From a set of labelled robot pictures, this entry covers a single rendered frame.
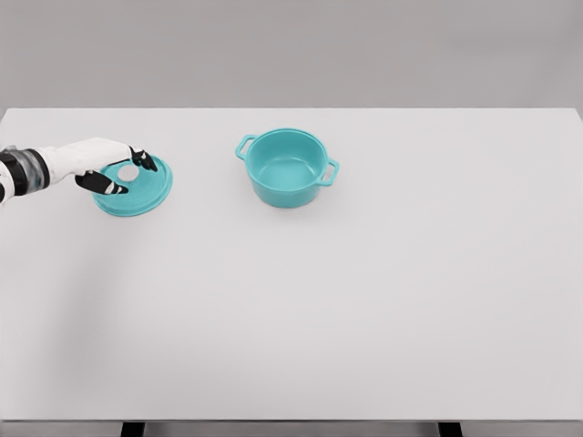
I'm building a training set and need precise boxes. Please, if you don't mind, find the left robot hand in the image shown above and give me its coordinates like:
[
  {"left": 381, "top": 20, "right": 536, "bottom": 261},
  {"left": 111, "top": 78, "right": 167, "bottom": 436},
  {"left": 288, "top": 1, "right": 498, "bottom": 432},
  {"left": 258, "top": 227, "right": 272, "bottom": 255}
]
[{"left": 59, "top": 137, "right": 159, "bottom": 197}]

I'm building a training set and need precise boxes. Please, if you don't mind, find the teal pot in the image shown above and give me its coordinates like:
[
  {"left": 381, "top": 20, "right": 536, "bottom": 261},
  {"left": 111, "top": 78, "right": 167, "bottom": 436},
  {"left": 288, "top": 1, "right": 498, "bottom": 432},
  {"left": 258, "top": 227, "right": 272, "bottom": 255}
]
[{"left": 234, "top": 127, "right": 341, "bottom": 209}]

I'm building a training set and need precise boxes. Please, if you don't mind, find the teal pot lid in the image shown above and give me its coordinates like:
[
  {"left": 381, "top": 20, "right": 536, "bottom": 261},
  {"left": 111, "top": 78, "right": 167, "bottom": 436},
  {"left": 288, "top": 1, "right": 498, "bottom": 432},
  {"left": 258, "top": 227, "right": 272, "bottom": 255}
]
[{"left": 92, "top": 154, "right": 174, "bottom": 219}]

